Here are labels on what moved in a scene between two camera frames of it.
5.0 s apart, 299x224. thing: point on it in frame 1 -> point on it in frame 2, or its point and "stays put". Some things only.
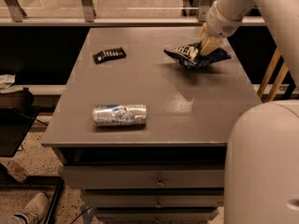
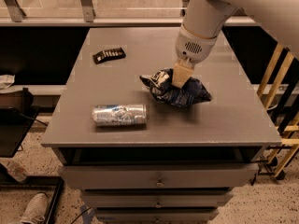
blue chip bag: (192, 55) -> (162, 85)
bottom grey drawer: (156, 217) stays put
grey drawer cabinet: (145, 136) stays put
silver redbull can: (120, 115) stays put
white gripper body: (220, 24) -> (192, 47)
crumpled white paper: (7, 80) stays put
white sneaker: (36, 208) stays put
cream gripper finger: (208, 42) -> (182, 72)
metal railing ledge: (118, 21) stays put
